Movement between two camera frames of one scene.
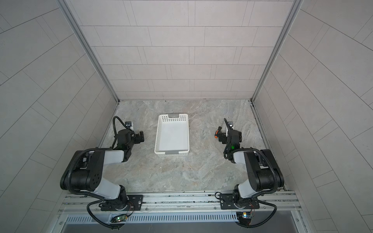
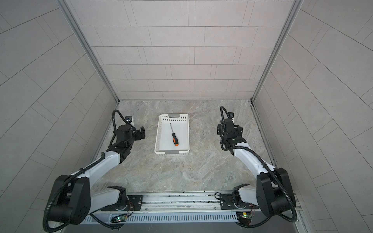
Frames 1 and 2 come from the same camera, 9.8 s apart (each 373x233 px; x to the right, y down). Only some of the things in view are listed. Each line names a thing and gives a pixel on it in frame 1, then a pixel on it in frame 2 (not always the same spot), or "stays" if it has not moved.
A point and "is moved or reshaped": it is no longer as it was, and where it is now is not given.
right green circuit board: [245, 216] stays
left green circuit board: [119, 218] stays
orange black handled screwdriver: [216, 132] is moved or reshaped
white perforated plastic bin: [172, 136] stays
